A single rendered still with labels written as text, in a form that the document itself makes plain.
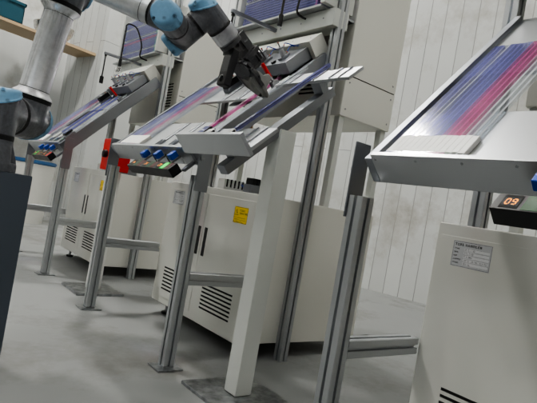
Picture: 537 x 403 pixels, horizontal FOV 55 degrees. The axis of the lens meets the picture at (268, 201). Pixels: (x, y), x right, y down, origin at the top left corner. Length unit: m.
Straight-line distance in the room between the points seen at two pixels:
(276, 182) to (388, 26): 1.10
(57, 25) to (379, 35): 1.31
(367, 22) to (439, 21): 2.74
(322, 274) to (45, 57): 1.30
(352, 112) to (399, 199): 2.56
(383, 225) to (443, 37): 1.72
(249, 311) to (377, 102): 1.16
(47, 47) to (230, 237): 0.92
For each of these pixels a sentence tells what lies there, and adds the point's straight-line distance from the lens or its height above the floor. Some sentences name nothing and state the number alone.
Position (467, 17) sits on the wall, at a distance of 4.93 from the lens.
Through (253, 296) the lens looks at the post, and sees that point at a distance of 1.55.
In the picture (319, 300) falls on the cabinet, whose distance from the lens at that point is 2.18.
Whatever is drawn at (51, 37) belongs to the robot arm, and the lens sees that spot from 1.71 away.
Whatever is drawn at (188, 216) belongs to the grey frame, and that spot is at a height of 0.50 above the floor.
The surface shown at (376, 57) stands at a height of 1.29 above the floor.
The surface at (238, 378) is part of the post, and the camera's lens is 1.61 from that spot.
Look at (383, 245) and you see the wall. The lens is 4.71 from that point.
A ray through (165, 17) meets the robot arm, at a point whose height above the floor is 1.01.
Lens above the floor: 0.58
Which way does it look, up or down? level
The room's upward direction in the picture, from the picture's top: 10 degrees clockwise
